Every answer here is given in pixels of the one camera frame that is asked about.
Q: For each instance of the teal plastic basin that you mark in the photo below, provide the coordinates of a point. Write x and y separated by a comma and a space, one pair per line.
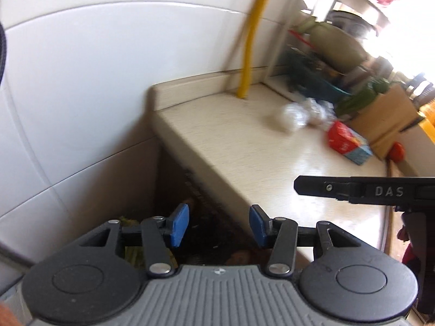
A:
307, 79

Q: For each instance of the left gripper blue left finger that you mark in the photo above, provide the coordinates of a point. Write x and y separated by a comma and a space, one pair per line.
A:
166, 231

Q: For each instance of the olive green pot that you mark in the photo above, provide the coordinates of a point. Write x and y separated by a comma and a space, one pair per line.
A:
337, 48

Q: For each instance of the red tomato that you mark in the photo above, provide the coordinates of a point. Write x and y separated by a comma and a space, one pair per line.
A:
397, 153

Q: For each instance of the red and blue carton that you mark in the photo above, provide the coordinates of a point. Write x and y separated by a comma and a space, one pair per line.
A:
348, 143

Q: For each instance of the white corner dish rack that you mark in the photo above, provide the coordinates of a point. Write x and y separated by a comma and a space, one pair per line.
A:
363, 19

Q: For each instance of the clear plastic bag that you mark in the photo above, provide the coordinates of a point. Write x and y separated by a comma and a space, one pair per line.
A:
296, 115

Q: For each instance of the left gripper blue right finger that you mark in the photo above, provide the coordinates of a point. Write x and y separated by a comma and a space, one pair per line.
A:
267, 231

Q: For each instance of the green pepper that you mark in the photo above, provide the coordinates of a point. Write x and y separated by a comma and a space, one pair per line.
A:
363, 98

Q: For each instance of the wooden knife block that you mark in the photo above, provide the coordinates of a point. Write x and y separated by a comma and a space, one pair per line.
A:
381, 121

